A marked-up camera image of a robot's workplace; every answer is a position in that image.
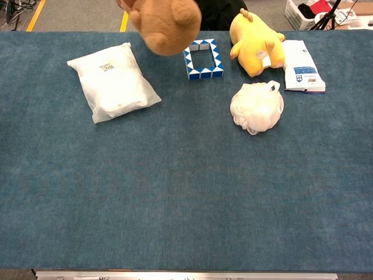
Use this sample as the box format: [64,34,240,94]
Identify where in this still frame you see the brown plush bear toy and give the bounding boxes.
[115,0,202,57]

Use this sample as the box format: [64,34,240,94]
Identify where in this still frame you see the blue felt table cloth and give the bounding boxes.
[0,29,373,274]

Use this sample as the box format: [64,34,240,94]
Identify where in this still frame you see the white mesh bath sponge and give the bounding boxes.
[230,80,284,135]

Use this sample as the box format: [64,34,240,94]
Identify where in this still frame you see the blue white magic snake puzzle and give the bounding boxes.
[183,38,225,81]

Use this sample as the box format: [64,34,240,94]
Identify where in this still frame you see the white plastic bag package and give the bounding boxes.
[66,42,162,124]

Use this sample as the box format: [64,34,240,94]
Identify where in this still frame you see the yellow plush duck toy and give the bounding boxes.
[229,8,286,78]

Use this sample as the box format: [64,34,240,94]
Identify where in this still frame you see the black clothed person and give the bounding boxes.
[195,0,248,32]

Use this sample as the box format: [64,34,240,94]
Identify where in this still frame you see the white blue tissue pack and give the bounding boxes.
[281,40,326,95]

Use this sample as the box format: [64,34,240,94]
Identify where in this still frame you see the white plastic laundry basket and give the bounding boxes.
[284,0,336,32]

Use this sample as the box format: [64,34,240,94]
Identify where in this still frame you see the black tripod stand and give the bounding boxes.
[314,0,342,31]

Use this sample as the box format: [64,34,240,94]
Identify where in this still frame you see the cardboard box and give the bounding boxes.
[335,2,373,30]

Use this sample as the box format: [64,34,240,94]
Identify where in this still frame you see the silver aluminium frame rail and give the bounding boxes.
[31,269,339,280]

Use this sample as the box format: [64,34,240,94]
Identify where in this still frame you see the black cables bundle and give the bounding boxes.
[0,0,37,32]

